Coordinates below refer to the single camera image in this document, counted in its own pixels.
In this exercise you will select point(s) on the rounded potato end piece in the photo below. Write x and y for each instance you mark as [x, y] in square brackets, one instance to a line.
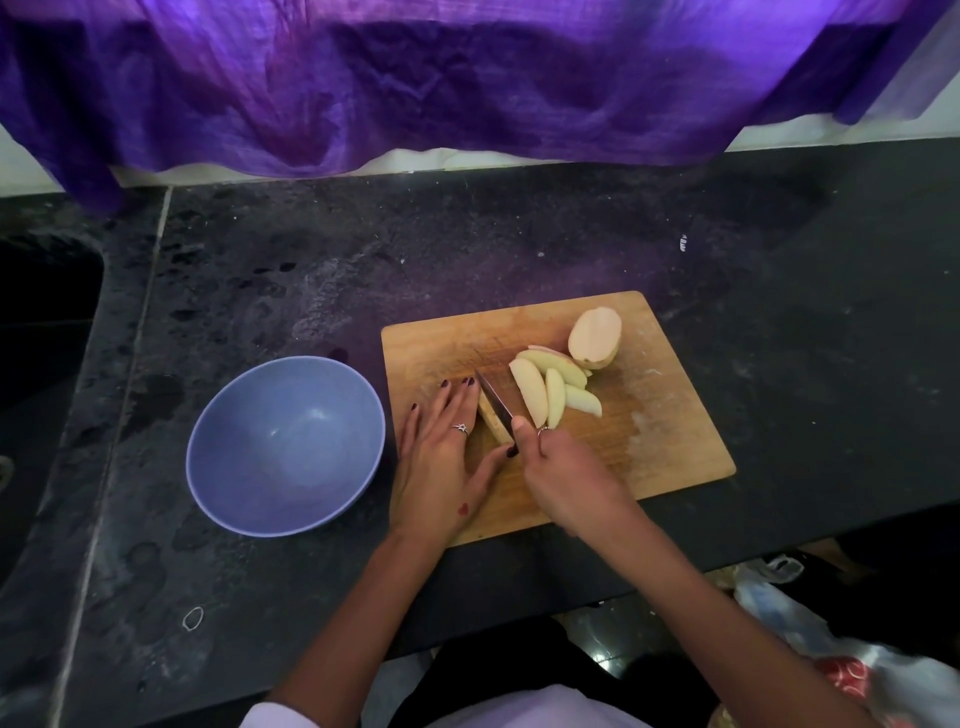
[596, 338]

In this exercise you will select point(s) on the small white scrap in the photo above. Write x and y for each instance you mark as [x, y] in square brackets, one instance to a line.
[683, 242]

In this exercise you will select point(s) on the person's right hand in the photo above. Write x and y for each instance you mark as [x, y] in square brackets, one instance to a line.
[578, 488]

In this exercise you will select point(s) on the red and white plastic bag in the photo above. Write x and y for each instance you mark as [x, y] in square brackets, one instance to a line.
[900, 675]

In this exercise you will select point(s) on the person's left hand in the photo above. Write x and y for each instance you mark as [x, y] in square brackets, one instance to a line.
[443, 480]

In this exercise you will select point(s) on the purple cloth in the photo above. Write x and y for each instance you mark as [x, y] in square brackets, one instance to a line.
[450, 75]

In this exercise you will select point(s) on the person's right forearm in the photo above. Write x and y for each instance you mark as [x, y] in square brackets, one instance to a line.
[720, 630]

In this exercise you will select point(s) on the tan potato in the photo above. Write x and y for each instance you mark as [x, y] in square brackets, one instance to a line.
[491, 420]

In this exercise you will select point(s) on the blue bowl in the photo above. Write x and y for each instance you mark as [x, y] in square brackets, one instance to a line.
[285, 447]

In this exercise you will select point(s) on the white rubber band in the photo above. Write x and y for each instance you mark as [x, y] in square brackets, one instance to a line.
[183, 617]

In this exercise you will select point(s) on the wooden cutting board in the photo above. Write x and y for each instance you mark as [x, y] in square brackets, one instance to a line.
[675, 420]

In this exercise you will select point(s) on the person's left forearm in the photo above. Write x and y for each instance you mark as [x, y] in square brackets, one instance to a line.
[368, 630]

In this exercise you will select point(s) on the dark sink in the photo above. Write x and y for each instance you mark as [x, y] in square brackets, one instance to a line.
[45, 375]

